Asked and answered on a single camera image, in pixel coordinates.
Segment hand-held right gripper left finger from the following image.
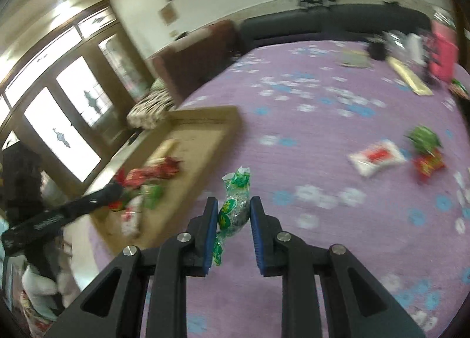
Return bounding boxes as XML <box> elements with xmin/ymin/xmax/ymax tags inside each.
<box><xmin>42</xmin><ymin>196</ymin><xmax>220</xmax><ymax>338</ymax></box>

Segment pink knitted thermos bottle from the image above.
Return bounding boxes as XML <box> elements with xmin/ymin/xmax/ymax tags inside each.
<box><xmin>428</xmin><ymin>20</ymin><xmax>459</xmax><ymax>83</ymax></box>

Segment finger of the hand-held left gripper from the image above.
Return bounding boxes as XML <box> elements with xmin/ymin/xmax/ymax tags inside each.
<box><xmin>92</xmin><ymin>183</ymin><xmax>127</xmax><ymax>210</ymax></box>

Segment dark red foil snack packet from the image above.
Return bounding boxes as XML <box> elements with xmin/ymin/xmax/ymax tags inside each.
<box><xmin>125</xmin><ymin>156</ymin><xmax>184</xmax><ymax>186</ymax></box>

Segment cardboard box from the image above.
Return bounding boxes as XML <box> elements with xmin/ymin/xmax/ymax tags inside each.
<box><xmin>88</xmin><ymin>105</ymin><xmax>243</xmax><ymax>250</ymax></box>

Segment white packet red label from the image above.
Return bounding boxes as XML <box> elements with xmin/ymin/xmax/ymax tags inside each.
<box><xmin>347</xmin><ymin>139</ymin><xmax>407</xmax><ymax>179</ymax></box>

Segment green snack packet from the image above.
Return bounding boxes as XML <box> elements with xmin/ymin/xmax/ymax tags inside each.
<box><xmin>404</xmin><ymin>125</ymin><xmax>443</xmax><ymax>157</ymax></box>

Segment small green packet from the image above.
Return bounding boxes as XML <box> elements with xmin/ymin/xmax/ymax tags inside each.
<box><xmin>141</xmin><ymin>184</ymin><xmax>164</xmax><ymax>210</ymax></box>

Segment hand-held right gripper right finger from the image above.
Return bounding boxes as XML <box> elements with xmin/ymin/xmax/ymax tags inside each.
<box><xmin>250</xmin><ymin>196</ymin><xmax>427</xmax><ymax>338</ymax></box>

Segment white cloth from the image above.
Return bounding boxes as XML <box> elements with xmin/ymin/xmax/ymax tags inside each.
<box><xmin>20</xmin><ymin>265</ymin><xmax>81</xmax><ymax>309</ymax></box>

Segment cream long snack packet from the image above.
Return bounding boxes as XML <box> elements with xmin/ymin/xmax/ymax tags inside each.
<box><xmin>149</xmin><ymin>140</ymin><xmax>180</xmax><ymax>166</ymax></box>

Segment black cup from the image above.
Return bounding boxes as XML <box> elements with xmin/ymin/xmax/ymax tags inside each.
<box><xmin>367</xmin><ymin>39</ymin><xmax>388</xmax><ymax>60</ymax></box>

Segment brown chair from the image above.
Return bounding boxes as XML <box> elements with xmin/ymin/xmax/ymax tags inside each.
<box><xmin>149</xmin><ymin>19</ymin><xmax>246</xmax><ymax>107</ymax></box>

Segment dark cloth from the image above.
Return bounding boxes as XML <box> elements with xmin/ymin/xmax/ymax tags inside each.
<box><xmin>0</xmin><ymin>142</ymin><xmax>45</xmax><ymax>228</ymax></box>

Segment cream tube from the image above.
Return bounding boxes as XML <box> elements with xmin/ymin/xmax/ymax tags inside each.
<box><xmin>385</xmin><ymin>55</ymin><xmax>434</xmax><ymax>96</ymax></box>

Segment zebra striped cushion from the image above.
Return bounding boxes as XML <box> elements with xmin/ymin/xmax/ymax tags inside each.
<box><xmin>127</xmin><ymin>77</ymin><xmax>177</xmax><ymax>129</ymax></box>

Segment green white candy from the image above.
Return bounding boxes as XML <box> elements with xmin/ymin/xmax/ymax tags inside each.
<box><xmin>214</xmin><ymin>166</ymin><xmax>254</xmax><ymax>267</ymax></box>

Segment green red wrapped candy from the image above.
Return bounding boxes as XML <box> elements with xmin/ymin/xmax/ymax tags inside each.
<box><xmin>450</xmin><ymin>79</ymin><xmax>469</xmax><ymax>100</ymax></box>

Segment wooden glass door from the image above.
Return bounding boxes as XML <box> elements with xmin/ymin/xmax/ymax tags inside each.
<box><xmin>0</xmin><ymin>0</ymin><xmax>155</xmax><ymax>184</ymax></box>

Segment black sofa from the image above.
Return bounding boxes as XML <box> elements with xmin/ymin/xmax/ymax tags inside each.
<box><xmin>239</xmin><ymin>4</ymin><xmax>432</xmax><ymax>56</ymax></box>

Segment small wall sign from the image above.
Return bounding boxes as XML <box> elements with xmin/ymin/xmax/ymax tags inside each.
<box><xmin>159</xmin><ymin>4</ymin><xmax>177</xmax><ymax>25</ymax></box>

